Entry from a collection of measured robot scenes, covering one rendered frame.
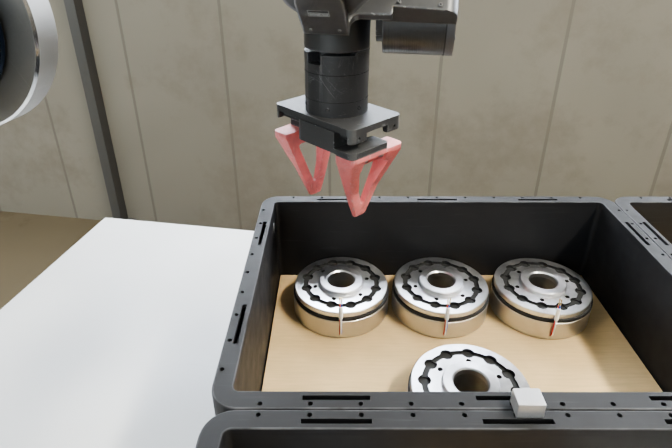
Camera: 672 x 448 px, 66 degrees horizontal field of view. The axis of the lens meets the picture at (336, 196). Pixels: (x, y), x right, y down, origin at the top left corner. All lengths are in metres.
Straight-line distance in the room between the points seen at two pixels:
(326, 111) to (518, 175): 1.67
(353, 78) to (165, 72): 1.76
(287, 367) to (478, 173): 1.62
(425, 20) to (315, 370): 0.33
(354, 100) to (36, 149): 2.27
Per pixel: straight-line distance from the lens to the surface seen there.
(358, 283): 0.57
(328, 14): 0.39
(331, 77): 0.45
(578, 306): 0.60
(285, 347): 0.55
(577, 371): 0.57
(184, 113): 2.20
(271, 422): 0.36
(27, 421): 0.74
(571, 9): 1.94
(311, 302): 0.55
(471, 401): 0.38
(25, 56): 0.54
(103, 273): 0.95
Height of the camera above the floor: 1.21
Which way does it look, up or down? 27 degrees down
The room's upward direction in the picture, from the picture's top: straight up
